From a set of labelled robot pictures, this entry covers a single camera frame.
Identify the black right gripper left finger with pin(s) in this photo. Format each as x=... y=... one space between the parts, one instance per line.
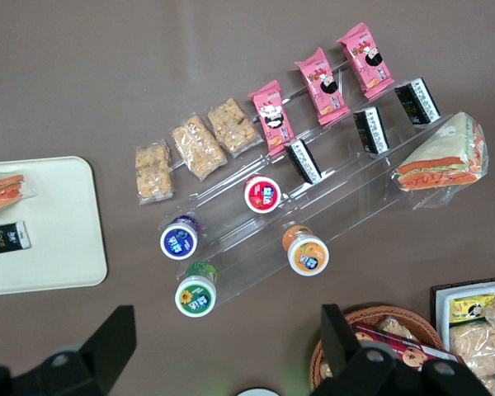
x=107 y=346

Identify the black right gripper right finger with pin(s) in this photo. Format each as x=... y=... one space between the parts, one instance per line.
x=354 y=367

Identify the green gum bottle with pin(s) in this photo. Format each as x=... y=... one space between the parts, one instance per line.
x=194 y=295

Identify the orange gum bottle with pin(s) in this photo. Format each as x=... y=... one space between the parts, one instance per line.
x=307 y=253

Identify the cream plastic tray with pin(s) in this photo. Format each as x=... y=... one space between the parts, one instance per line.
x=62 y=231

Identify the purple gum bottle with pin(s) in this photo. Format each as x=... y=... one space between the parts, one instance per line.
x=179 y=239

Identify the red gum bottle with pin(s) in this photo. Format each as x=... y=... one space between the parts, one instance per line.
x=262 y=194

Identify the red cookie box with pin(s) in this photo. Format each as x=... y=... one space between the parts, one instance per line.
x=412 y=350

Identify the small brown wicker basket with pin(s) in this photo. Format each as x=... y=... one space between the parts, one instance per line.
x=429 y=332

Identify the black box with white liner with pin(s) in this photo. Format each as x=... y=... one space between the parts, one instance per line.
x=440 y=305

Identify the yellow cartoon snack packet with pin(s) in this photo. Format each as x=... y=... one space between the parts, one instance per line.
x=470 y=309

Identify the black packet with white end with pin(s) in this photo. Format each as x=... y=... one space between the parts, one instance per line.
x=4 y=239

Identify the clear acrylic stepped display stand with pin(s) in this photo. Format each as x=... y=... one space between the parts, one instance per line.
x=354 y=198

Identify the clear-wrapped puffed rice bar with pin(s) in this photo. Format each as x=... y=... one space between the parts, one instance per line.
x=233 y=125
x=153 y=173
x=198 y=146

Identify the small wrapped triangle sandwich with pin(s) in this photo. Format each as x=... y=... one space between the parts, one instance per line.
x=2 y=191

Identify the black and white snack packet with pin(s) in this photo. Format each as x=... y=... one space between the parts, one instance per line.
x=371 y=131
x=416 y=101
x=303 y=161

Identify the large wrapped triangle sandwich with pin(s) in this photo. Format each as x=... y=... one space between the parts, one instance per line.
x=441 y=161

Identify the pink cartoon snack packet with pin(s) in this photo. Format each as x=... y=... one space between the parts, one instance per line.
x=272 y=117
x=321 y=86
x=365 y=62

